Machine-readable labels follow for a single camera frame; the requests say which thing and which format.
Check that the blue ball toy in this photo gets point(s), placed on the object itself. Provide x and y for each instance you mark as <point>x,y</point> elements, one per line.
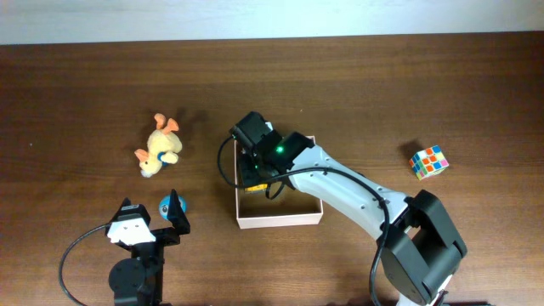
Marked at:
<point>164,205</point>

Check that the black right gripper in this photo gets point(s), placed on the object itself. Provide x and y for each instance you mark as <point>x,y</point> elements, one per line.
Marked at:
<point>246,175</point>

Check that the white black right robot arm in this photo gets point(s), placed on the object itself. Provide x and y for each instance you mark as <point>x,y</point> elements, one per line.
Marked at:
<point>418,245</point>

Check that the yellow grey toy truck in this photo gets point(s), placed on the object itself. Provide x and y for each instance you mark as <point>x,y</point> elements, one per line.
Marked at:
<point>256,189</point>

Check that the yellow plush bunny toy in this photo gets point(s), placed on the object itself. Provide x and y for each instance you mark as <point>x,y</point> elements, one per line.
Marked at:
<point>163,147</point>

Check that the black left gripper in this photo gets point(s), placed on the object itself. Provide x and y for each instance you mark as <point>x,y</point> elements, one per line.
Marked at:
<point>178,220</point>

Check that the colourful puzzle cube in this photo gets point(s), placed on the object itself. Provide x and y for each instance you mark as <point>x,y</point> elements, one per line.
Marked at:
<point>428,162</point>

